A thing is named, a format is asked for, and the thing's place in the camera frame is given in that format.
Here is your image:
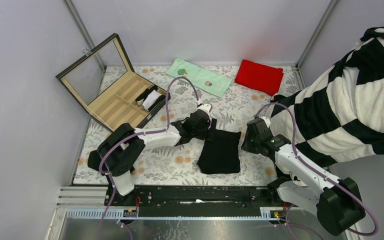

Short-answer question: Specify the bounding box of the black underwear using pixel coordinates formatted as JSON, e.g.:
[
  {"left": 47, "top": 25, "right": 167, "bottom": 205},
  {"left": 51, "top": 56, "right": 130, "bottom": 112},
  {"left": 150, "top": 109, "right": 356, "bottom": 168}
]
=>
[{"left": 197, "top": 118, "right": 242, "bottom": 175}]

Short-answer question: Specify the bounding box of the black wooden compartment box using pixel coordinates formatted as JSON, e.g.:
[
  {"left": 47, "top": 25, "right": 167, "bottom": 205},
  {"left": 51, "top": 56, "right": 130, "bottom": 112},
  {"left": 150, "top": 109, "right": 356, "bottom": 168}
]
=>
[{"left": 56, "top": 33, "right": 167, "bottom": 132}]

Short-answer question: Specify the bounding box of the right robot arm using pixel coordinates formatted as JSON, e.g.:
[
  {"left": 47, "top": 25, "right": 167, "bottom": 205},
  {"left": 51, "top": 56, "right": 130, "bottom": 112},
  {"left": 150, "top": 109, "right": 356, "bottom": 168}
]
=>
[{"left": 241, "top": 118, "right": 366, "bottom": 236}]

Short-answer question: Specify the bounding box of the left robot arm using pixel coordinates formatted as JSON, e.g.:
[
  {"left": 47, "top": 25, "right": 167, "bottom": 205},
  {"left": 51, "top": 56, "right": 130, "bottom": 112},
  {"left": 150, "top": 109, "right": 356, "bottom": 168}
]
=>
[{"left": 89, "top": 103, "right": 212, "bottom": 206}]

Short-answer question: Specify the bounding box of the floral patterned table mat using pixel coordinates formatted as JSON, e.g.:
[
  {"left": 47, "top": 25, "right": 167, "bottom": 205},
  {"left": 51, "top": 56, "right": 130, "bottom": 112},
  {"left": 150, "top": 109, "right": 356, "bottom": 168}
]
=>
[{"left": 72, "top": 64, "right": 301, "bottom": 187}]

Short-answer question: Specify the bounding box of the light green printed cloth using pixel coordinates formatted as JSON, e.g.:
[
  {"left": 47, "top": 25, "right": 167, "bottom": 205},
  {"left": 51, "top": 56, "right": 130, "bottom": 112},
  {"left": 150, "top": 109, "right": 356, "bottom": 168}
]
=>
[{"left": 166, "top": 58, "right": 232, "bottom": 97}]

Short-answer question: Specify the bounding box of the white rolled cloth in box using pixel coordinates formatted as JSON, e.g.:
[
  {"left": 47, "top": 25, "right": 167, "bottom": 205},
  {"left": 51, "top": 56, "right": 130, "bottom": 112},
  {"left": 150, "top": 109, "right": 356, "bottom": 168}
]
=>
[{"left": 142, "top": 90, "right": 162, "bottom": 111}]

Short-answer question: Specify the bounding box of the red folded cloth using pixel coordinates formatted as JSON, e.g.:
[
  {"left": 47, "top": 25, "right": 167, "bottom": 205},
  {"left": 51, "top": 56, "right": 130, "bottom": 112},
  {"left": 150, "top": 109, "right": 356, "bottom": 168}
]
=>
[{"left": 234, "top": 59, "right": 284, "bottom": 96}]

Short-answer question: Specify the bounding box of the black rolled sock in box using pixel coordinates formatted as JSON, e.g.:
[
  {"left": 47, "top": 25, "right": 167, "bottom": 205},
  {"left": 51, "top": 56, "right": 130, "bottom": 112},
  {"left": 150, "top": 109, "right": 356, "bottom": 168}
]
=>
[{"left": 135, "top": 85, "right": 158, "bottom": 106}]

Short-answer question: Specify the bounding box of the black white checkered blanket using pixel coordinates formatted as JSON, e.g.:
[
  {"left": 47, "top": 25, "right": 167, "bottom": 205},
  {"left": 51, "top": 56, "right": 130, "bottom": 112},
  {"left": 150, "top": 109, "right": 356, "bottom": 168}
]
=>
[{"left": 266, "top": 26, "right": 384, "bottom": 167}]

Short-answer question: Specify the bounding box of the black garment at mat edge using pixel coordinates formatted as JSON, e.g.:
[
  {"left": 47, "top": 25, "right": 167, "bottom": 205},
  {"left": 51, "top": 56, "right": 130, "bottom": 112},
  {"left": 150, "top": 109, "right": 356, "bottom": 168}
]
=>
[{"left": 87, "top": 150, "right": 102, "bottom": 173}]

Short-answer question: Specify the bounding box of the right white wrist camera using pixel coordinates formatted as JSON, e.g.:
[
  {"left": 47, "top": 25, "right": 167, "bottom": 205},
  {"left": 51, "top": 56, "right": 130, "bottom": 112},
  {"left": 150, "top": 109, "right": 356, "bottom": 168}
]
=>
[{"left": 260, "top": 116, "right": 271, "bottom": 128}]

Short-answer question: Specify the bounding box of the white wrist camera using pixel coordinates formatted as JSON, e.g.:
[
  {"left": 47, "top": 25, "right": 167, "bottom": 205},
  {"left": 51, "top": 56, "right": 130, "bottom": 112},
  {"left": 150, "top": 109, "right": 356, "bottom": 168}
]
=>
[
  {"left": 260, "top": 116, "right": 271, "bottom": 128},
  {"left": 197, "top": 103, "right": 213, "bottom": 115}
]

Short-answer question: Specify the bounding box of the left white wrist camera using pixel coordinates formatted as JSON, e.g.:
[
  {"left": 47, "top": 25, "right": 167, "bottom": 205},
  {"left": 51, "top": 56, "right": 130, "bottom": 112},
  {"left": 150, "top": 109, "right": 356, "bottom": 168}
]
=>
[{"left": 197, "top": 103, "right": 213, "bottom": 115}]

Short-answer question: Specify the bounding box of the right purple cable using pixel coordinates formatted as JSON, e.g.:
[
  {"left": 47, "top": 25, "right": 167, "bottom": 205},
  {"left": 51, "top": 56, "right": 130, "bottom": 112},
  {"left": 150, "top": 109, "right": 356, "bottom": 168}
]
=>
[{"left": 254, "top": 101, "right": 380, "bottom": 237}]

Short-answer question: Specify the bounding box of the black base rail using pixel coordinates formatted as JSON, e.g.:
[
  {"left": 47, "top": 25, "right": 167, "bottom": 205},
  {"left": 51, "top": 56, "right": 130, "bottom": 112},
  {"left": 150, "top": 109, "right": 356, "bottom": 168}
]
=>
[{"left": 104, "top": 185, "right": 285, "bottom": 217}]

